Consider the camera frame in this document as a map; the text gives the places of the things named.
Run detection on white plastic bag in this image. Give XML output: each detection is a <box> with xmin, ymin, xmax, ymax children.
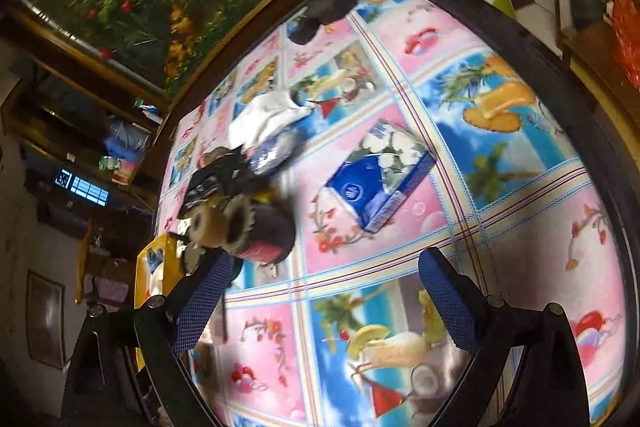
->
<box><xmin>227</xmin><ymin>89</ymin><xmax>318</xmax><ymax>150</ymax></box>

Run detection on blue cloth on shelf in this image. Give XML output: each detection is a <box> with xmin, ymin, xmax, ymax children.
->
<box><xmin>106</xmin><ymin>117</ymin><xmax>151</xmax><ymax>160</ymax></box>

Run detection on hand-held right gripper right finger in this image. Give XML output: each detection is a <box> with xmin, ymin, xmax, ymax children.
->
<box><xmin>417</xmin><ymin>247</ymin><xmax>593</xmax><ymax>427</ymax></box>

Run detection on wooden side table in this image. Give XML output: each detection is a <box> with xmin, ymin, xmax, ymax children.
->
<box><xmin>557</xmin><ymin>22</ymin><xmax>640</xmax><ymax>148</ymax></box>

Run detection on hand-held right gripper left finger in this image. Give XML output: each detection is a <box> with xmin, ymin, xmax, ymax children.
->
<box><xmin>60</xmin><ymin>249</ymin><xmax>236</xmax><ymax>427</ymax></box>

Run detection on framed wall picture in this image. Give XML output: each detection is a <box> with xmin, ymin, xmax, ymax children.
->
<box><xmin>25</xmin><ymin>269</ymin><xmax>66</xmax><ymax>370</ymax></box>

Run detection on blue silver foil packet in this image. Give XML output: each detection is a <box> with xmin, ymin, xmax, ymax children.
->
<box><xmin>250</xmin><ymin>132</ymin><xmax>301</xmax><ymax>175</ymax></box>

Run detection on brown furry plush toy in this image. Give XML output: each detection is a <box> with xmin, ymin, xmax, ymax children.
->
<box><xmin>185</xmin><ymin>194</ymin><xmax>298</xmax><ymax>263</ymax></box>

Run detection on black round table rim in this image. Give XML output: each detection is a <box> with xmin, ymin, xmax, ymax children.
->
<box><xmin>367</xmin><ymin>0</ymin><xmax>640</xmax><ymax>427</ymax></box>

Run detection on black device with blue display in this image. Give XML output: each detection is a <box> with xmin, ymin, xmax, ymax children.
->
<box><xmin>54</xmin><ymin>167</ymin><xmax>111</xmax><ymax>210</ymax></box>

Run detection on blue tissue pack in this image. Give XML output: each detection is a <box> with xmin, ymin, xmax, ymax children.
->
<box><xmin>320</xmin><ymin>119</ymin><xmax>436</xmax><ymax>233</ymax></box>

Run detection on black snack packet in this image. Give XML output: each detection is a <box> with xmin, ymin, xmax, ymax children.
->
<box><xmin>182</xmin><ymin>147</ymin><xmax>251</xmax><ymax>218</ymax></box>

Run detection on orange red plastic bag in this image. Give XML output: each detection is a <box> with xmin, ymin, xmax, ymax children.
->
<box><xmin>607</xmin><ymin>0</ymin><xmax>640</xmax><ymax>90</ymax></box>

